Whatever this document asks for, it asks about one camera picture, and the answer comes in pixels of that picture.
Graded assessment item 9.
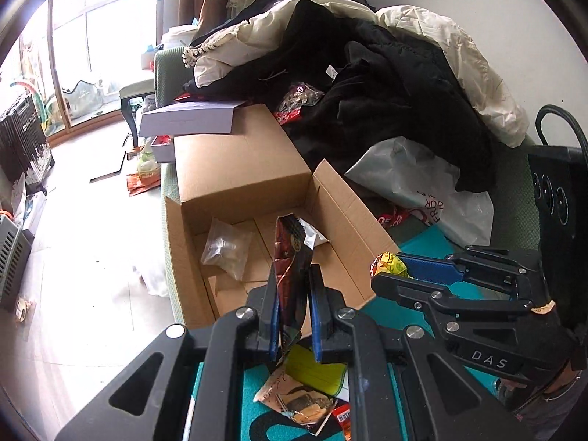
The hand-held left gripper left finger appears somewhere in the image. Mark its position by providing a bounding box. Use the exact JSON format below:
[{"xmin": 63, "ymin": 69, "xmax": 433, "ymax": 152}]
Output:
[{"xmin": 54, "ymin": 264, "xmax": 288, "ymax": 441}]

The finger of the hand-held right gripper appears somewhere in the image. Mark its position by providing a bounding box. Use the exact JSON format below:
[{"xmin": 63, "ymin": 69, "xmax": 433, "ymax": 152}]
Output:
[
  {"xmin": 396, "ymin": 245, "xmax": 546, "ymax": 302},
  {"xmin": 371, "ymin": 272, "xmax": 534, "ymax": 320}
]

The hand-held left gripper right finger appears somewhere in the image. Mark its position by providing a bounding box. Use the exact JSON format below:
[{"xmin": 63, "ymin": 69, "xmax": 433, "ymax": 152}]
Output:
[{"xmin": 309, "ymin": 264, "xmax": 524, "ymax": 441}]

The small yellow snack packet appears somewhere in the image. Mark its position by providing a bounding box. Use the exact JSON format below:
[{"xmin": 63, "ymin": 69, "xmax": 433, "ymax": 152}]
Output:
[{"xmin": 370, "ymin": 250, "xmax": 409, "ymax": 281}]

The yellow-green snack packet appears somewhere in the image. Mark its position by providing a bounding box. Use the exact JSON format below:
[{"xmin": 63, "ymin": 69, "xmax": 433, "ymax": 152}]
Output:
[{"xmin": 285, "ymin": 344, "xmax": 348, "ymax": 396}]

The dark red snack packet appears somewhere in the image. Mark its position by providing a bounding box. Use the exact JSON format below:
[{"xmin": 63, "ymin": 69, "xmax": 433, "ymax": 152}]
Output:
[{"xmin": 272, "ymin": 214, "xmax": 318, "ymax": 354}]

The brown snack packet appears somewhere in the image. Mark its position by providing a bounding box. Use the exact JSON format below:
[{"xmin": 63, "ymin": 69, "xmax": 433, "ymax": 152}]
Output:
[{"xmin": 252, "ymin": 370, "xmax": 338, "ymax": 435}]

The brown cardboard box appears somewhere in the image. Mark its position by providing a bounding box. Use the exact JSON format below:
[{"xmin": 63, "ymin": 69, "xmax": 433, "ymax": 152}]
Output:
[{"xmin": 163, "ymin": 103, "xmax": 400, "ymax": 325}]

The person's right hand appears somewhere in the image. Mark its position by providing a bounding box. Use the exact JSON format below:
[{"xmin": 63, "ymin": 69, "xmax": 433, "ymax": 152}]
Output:
[{"xmin": 537, "ymin": 354, "xmax": 586, "ymax": 405}]

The red printed packet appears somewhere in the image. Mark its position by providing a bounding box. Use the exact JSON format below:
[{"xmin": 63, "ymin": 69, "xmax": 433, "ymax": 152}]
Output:
[{"xmin": 377, "ymin": 209, "xmax": 423, "ymax": 229}]

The red orange snack packet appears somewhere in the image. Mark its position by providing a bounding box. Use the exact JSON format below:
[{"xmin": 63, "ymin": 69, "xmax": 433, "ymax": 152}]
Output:
[{"xmin": 317, "ymin": 399, "xmax": 352, "ymax": 439}]

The white snack packet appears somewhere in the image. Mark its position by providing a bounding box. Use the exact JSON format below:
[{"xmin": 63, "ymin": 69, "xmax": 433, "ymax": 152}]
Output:
[{"xmin": 301, "ymin": 220, "xmax": 330, "ymax": 249}]

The clear plastic bag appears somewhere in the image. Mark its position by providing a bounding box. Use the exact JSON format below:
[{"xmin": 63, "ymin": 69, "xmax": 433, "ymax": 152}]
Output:
[{"xmin": 200, "ymin": 218, "xmax": 255, "ymax": 281}]

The white plastic bag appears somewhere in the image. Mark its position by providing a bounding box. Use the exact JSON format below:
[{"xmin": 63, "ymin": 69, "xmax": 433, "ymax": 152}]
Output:
[{"xmin": 344, "ymin": 137, "xmax": 494, "ymax": 246}]

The green sofa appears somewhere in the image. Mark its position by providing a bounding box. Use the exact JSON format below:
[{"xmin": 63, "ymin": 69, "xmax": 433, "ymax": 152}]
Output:
[{"xmin": 154, "ymin": 46, "xmax": 543, "ymax": 327}]

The white crumpled bag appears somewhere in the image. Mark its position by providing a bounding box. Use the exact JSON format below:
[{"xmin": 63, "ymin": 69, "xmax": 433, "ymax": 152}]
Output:
[{"xmin": 138, "ymin": 264, "xmax": 171, "ymax": 297}]

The black speaker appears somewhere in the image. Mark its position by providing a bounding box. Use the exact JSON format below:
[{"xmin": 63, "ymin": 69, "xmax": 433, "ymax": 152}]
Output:
[{"xmin": 527, "ymin": 144, "xmax": 588, "ymax": 276}]

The pile of clothes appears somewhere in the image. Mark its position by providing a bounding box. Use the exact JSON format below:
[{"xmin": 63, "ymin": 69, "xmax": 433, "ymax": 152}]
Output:
[{"xmin": 184, "ymin": 0, "xmax": 494, "ymax": 194}]

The orange snack bag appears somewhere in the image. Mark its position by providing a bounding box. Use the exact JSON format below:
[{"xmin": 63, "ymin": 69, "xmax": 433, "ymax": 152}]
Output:
[{"xmin": 126, "ymin": 172, "xmax": 161, "ymax": 197}]

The cream coat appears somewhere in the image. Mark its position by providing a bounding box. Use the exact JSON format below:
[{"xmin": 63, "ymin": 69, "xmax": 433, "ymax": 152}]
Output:
[{"xmin": 193, "ymin": 0, "xmax": 530, "ymax": 148}]

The lavender box base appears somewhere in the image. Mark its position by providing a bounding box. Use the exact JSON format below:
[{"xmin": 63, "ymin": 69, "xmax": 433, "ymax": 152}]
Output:
[{"xmin": 151, "ymin": 134, "xmax": 176, "ymax": 162}]

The red clear snack bag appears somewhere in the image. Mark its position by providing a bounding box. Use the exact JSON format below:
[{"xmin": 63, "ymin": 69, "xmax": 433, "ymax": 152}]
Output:
[{"xmin": 276, "ymin": 82, "xmax": 327, "ymax": 125}]

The green white snack bag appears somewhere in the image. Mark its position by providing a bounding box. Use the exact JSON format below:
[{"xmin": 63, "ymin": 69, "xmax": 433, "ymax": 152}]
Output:
[{"xmin": 138, "ymin": 144, "xmax": 159, "ymax": 175}]

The white flat box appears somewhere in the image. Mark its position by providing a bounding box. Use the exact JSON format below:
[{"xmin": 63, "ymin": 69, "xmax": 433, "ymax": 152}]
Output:
[{"xmin": 18, "ymin": 184, "xmax": 47, "ymax": 240}]

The grey plastic crate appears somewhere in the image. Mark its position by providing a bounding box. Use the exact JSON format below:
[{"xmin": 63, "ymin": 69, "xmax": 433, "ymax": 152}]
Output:
[{"xmin": 0, "ymin": 214, "xmax": 34, "ymax": 311}]

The white chair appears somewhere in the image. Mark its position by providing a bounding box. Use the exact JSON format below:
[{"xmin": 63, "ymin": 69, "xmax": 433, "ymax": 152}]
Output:
[{"xmin": 119, "ymin": 78, "xmax": 157, "ymax": 136}]

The lace-trimmed cream cloth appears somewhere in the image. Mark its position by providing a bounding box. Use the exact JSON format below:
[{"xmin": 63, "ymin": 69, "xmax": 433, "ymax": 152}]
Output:
[{"xmin": 181, "ymin": 21, "xmax": 258, "ymax": 69}]

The grey tote bag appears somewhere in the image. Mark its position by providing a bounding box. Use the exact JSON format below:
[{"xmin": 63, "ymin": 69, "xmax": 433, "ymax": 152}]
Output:
[{"xmin": 60, "ymin": 80, "xmax": 104, "ymax": 115}]

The black suitcase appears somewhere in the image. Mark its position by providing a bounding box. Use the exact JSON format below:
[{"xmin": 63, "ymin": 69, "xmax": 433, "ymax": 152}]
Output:
[{"xmin": 0, "ymin": 92, "xmax": 55, "ymax": 194}]

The colourful ring toy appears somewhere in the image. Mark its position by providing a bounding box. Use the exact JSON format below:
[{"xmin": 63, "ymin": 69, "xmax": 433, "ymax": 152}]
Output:
[{"xmin": 9, "ymin": 78, "xmax": 52, "ymax": 125}]

